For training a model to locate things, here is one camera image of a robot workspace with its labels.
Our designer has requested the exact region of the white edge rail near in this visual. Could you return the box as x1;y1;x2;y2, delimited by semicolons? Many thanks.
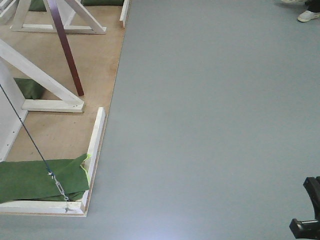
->
81;107;106;216

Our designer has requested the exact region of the brown wooden door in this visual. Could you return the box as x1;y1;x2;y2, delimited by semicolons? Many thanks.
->
47;0;84;96

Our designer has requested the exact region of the plywood base board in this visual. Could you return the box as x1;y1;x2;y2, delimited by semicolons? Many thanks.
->
0;4;131;218

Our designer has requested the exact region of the white edge rail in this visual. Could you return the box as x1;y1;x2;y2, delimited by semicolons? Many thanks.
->
119;0;131;29
81;107;106;216

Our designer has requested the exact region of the white wall panel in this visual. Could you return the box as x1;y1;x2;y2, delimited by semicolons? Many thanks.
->
0;60;28;162

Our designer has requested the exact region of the green sandbag behind brace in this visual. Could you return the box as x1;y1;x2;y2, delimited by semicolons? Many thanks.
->
14;78;45;100

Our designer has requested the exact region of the near white triangular brace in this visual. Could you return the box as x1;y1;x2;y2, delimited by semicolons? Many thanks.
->
0;40;85;113

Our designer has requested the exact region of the far white triangular brace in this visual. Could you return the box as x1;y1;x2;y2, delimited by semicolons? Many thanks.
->
10;0;107;35

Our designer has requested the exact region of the white bottom rail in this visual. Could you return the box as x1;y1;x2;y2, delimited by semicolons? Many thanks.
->
0;200;86;216

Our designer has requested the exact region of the white sneaker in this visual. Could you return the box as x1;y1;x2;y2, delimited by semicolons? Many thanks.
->
297;10;320;23

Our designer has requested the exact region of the white triangular brace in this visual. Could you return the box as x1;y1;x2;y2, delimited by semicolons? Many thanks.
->
0;40;85;113
10;0;107;35

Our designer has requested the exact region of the green sandbag front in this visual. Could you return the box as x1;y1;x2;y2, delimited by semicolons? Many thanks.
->
0;154;90;203

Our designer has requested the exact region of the dark guy wire with turnbuckle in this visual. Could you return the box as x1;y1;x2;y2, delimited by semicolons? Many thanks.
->
0;83;73;214

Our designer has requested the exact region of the white edge rail far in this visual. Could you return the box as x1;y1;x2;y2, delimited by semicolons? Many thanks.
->
119;0;131;29

